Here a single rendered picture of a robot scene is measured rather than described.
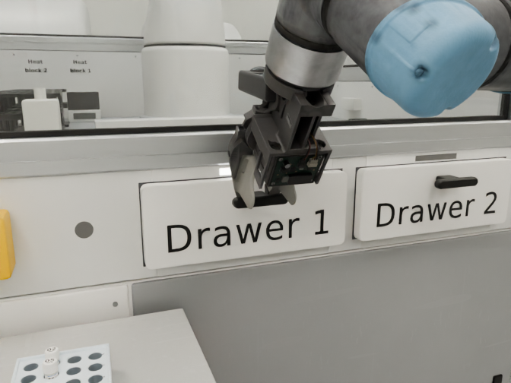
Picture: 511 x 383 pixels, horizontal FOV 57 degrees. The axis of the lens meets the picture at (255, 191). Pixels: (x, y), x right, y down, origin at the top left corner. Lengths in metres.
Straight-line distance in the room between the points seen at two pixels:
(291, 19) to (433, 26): 0.14
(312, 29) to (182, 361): 0.36
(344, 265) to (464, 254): 0.24
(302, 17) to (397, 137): 0.37
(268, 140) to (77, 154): 0.24
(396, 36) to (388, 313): 0.58
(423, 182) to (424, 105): 0.44
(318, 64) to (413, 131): 0.35
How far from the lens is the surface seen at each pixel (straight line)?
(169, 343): 0.58
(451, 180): 0.75
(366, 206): 0.72
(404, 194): 0.75
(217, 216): 0.62
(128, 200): 0.61
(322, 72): 0.44
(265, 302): 0.71
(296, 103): 0.44
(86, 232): 0.62
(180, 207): 0.61
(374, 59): 0.34
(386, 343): 0.86
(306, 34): 0.42
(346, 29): 0.36
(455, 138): 0.82
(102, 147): 0.60
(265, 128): 0.49
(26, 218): 0.62
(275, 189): 0.61
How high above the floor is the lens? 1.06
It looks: 13 degrees down
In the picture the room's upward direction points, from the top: straight up
